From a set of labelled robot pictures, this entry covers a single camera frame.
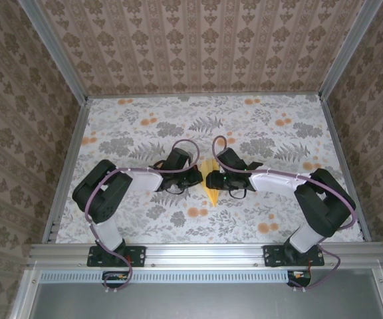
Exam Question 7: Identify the yellow cloth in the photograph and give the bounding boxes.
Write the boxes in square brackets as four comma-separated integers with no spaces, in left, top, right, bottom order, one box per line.
[199,158,224,207]

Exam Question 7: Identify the grey metal sheet panel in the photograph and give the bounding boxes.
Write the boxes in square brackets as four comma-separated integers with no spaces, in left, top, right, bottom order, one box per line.
[28,282,383,319]

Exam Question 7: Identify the floral patterned table cover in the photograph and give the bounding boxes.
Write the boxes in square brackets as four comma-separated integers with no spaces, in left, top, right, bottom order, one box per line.
[57,95,365,245]

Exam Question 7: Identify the small black controller board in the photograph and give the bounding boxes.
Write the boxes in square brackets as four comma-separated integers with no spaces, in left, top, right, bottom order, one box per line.
[102,270,130,289]
[286,269,313,287]

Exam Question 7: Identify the wide aluminium base rail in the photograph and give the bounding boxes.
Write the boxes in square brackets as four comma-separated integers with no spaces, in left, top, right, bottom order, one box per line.
[27,242,383,268]

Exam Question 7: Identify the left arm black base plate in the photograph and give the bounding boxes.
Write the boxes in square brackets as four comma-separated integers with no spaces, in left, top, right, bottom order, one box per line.
[87,245,146,268]

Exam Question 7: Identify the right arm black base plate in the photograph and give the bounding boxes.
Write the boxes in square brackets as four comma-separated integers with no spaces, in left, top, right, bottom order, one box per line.
[263,245,325,268]

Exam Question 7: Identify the grey slotted cable duct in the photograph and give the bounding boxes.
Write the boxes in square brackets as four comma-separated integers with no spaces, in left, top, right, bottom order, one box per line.
[40,269,312,283]

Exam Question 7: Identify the aluminium side rail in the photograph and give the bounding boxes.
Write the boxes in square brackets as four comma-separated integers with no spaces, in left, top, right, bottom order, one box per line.
[43,98,92,243]
[318,95,374,242]

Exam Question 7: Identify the aluminium corner post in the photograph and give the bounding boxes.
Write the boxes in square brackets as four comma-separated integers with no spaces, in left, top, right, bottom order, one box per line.
[318,0,383,100]
[20,0,90,104]

